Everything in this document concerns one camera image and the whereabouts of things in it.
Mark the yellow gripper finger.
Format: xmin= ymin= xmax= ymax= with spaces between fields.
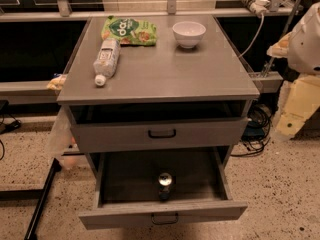
xmin=275 ymin=74 xmax=320 ymax=139

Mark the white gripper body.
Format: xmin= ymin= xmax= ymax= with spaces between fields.
xmin=267 ymin=33 xmax=291 ymax=58

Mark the blue silver redbull can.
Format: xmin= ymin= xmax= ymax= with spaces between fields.
xmin=158 ymin=172 xmax=173 ymax=200

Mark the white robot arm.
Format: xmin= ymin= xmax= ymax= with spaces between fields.
xmin=267 ymin=2 xmax=320 ymax=140

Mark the grey drawer cabinet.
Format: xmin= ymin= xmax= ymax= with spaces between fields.
xmin=56 ymin=14 xmax=261 ymax=231

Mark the grey top drawer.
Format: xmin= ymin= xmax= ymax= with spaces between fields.
xmin=71 ymin=117 xmax=248 ymax=153

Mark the open grey middle drawer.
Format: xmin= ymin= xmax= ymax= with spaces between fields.
xmin=79 ymin=148 xmax=247 ymax=230

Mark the white power strip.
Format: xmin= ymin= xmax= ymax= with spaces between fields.
xmin=240 ymin=0 xmax=269 ymax=17

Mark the white ceramic bowl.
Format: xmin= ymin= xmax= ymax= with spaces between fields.
xmin=172 ymin=21 xmax=206 ymax=49

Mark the green snack bag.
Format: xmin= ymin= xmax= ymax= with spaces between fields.
xmin=101 ymin=16 xmax=157 ymax=46

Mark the clear plastic water bottle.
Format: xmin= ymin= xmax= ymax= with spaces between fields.
xmin=93 ymin=38 xmax=120 ymax=87

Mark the yellow snack packet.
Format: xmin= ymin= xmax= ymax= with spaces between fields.
xmin=47 ymin=74 xmax=67 ymax=91

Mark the clear plastic bag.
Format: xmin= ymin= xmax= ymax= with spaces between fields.
xmin=45 ymin=108 xmax=79 ymax=169

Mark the white power cable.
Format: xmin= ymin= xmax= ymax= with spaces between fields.
xmin=238 ymin=13 xmax=266 ymax=59

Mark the black cable bundle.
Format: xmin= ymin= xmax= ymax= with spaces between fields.
xmin=230 ymin=103 xmax=274 ymax=158

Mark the black top drawer handle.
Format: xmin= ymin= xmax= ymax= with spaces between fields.
xmin=148 ymin=129 xmax=176 ymax=139

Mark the black drawer handle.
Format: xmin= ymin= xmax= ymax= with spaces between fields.
xmin=148 ymin=129 xmax=176 ymax=139
xmin=151 ymin=213 xmax=179 ymax=226

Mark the black middle drawer handle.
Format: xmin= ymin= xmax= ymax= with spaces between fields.
xmin=151 ymin=213 xmax=179 ymax=226

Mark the grey metal rail frame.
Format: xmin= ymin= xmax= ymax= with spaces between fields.
xmin=0 ymin=71 xmax=283 ymax=105

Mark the black metal floor frame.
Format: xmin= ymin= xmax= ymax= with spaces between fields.
xmin=0 ymin=158 xmax=62 ymax=240

